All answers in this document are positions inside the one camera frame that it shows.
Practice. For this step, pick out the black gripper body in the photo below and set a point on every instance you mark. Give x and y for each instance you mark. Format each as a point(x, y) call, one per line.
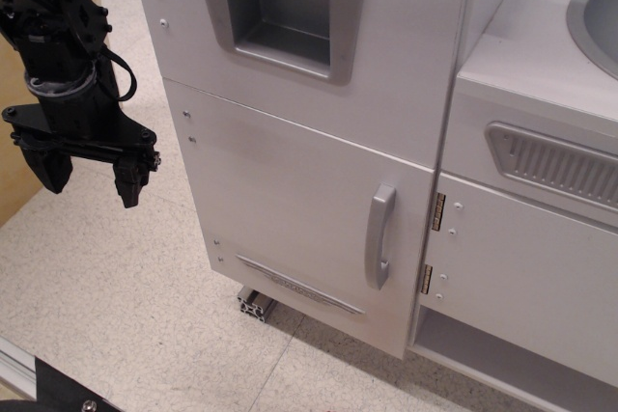
point(88, 122)

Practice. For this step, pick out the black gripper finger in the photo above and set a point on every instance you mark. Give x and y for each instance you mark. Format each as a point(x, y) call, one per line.
point(131, 175)
point(52, 168)

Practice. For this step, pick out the white fridge door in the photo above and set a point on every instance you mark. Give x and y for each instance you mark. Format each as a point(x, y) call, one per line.
point(297, 200)

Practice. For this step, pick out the silver fridge door handle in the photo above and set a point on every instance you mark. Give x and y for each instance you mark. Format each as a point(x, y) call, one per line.
point(376, 267)

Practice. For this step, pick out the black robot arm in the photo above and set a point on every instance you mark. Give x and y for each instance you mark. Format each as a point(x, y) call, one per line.
point(62, 46)

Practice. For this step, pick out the silver fridge door emblem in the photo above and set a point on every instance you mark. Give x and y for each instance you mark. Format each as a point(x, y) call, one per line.
point(296, 286)

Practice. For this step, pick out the white toy fridge cabinet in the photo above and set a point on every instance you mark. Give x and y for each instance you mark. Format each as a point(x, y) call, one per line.
point(397, 102)

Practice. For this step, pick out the aluminium extrusion bar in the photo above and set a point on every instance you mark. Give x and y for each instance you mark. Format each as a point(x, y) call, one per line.
point(255, 304)

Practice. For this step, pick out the silver ice dispenser panel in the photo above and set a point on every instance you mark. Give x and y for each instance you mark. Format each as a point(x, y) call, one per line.
point(312, 37)

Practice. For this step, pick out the upper brass hinge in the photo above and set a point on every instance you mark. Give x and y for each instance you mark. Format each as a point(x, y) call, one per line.
point(438, 211)

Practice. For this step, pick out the brass hinge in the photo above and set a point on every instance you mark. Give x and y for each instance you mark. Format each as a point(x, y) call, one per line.
point(427, 277)
point(438, 211)

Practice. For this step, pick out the lower brass hinge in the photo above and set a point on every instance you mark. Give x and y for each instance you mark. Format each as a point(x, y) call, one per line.
point(427, 277)

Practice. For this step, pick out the white toy sink cabinet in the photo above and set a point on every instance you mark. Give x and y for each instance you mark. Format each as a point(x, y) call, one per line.
point(524, 70)

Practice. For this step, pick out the white oven door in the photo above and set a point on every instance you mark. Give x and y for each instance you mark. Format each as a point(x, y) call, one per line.
point(544, 281)

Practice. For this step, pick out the silver vent grille panel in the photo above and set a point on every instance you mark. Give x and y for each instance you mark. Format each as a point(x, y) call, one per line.
point(554, 164)

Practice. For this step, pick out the silver sink basin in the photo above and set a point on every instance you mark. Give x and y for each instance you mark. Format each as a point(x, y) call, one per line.
point(592, 25)

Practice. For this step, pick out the aluminium frame rail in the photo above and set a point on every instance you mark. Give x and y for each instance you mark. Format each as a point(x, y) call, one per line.
point(18, 370)

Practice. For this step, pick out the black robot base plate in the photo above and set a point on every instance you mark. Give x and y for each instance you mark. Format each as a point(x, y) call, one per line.
point(60, 392)

